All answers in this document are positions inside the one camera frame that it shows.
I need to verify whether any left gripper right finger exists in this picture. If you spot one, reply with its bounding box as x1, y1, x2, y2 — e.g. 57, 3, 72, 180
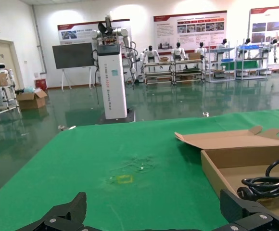
211, 189, 279, 231

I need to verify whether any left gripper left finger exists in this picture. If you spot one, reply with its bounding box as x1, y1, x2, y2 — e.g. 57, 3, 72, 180
16, 192, 92, 231

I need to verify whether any black power cord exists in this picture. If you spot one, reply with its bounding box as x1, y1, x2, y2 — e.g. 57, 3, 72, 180
237, 156, 279, 201

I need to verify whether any empty open cardboard box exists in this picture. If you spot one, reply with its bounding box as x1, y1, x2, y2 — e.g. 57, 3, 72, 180
174, 126, 279, 221

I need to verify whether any open cardboard box on floor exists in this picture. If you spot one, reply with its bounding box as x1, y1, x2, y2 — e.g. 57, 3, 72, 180
16, 89, 48, 110

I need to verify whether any red floor box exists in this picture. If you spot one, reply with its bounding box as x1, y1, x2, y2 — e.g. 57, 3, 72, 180
35, 72, 48, 91

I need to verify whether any green tablecloth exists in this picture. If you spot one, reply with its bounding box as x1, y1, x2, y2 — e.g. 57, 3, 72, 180
0, 108, 279, 231

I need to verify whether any white pipe rack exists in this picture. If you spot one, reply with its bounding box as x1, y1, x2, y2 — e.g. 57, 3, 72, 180
0, 81, 23, 126

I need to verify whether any teal plastic bag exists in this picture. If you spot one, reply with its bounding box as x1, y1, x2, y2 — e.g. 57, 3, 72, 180
23, 86, 43, 94

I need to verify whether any white shelf rack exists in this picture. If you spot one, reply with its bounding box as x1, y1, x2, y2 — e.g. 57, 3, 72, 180
234, 39, 272, 81
205, 40, 236, 83

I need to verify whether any green panel on shelf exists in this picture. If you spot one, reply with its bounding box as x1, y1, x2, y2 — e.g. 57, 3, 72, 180
235, 60, 259, 71

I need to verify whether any black display on stand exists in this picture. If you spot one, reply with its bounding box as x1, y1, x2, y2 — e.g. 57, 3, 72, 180
52, 42, 95, 91

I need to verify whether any small white round-head robot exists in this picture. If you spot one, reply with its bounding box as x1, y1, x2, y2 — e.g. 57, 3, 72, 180
0, 63, 15, 83

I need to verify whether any metal workbench rack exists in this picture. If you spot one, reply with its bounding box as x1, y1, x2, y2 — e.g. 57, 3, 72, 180
172, 58, 206, 86
143, 60, 175, 85

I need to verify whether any cream door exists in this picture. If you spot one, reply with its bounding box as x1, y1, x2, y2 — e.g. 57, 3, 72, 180
0, 37, 24, 90

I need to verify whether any white black humanoid robot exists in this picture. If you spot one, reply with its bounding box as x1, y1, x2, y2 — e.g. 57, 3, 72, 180
139, 45, 161, 73
238, 38, 254, 58
170, 42, 187, 61
194, 41, 209, 59
262, 36, 279, 64
215, 38, 229, 61

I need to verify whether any white wall pipe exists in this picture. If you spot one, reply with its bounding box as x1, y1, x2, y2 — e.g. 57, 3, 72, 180
31, 4, 48, 75

